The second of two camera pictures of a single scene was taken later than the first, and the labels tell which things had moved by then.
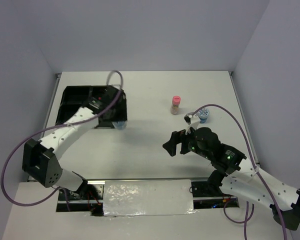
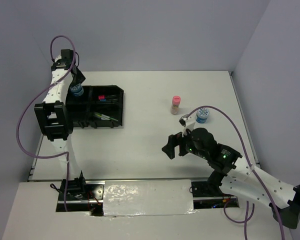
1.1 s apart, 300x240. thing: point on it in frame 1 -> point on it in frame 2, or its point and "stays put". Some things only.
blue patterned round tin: (120, 124) -> (77, 90)
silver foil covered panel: (127, 198) stays put
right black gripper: (177, 137) stays put
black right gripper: (91, 198) stays put
